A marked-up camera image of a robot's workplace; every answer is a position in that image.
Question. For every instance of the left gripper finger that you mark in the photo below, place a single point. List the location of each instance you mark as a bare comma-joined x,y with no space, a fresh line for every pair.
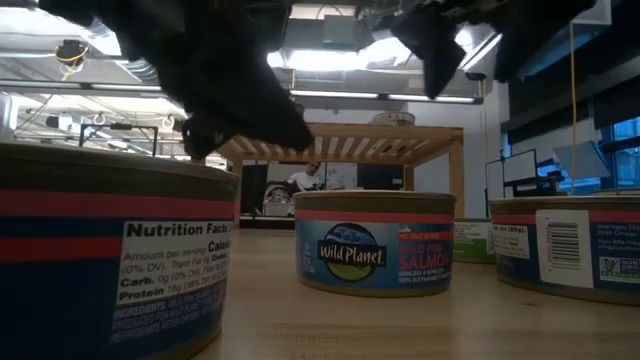
205,132
275,127

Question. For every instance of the wooden slatted shelf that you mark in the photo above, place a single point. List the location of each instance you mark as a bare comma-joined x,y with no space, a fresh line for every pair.
400,132

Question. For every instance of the grey tilted monitor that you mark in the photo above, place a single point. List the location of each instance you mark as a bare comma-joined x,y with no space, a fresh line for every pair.
580,160

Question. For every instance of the silver ventilation duct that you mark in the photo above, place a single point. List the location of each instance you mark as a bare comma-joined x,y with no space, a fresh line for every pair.
145,72

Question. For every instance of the white computer monitor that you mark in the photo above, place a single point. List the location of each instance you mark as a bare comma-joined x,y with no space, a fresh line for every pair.
520,166

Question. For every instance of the black television screen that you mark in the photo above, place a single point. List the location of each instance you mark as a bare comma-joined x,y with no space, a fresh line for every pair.
380,176

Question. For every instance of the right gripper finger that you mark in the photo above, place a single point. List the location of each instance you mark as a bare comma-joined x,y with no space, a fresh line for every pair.
520,42
432,45

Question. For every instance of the green Bumble Bee tuna can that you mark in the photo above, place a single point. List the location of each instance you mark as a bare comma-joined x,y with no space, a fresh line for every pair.
395,119
472,240

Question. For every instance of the blue lit window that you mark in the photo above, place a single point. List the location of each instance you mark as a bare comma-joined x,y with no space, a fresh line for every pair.
625,165

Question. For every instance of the long ceiling light strip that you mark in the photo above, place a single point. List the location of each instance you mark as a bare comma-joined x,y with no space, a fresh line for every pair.
335,94

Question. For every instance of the blue Wild Planet salmon can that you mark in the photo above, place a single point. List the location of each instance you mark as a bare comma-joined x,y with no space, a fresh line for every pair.
565,250
375,250
75,250

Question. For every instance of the person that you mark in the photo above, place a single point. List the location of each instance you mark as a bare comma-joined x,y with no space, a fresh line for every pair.
302,181

